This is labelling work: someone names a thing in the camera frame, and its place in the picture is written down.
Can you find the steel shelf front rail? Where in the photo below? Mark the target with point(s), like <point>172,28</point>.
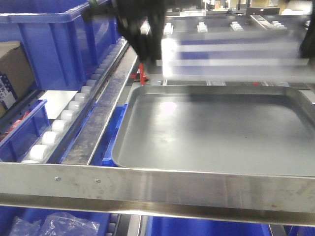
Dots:
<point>286,200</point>

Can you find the small blue bin lower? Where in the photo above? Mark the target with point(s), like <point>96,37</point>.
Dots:
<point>15,146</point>

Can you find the large blue plastic bin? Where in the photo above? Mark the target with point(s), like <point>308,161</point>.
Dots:
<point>63,49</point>

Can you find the red rack frame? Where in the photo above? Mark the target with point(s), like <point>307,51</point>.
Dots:
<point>139,76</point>

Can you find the white roller conveyor rail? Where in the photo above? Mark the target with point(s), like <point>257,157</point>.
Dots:
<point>51,139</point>

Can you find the blue bin lower shelf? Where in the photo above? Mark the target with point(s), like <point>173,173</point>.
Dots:
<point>103,153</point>

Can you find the taped cardboard box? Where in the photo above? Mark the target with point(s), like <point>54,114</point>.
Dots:
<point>16,75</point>

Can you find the clear plastic bags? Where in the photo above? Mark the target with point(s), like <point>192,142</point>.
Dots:
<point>56,224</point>

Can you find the silver metal tray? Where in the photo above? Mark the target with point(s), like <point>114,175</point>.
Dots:
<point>219,129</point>

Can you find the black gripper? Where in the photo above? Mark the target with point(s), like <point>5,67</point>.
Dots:
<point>141,23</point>

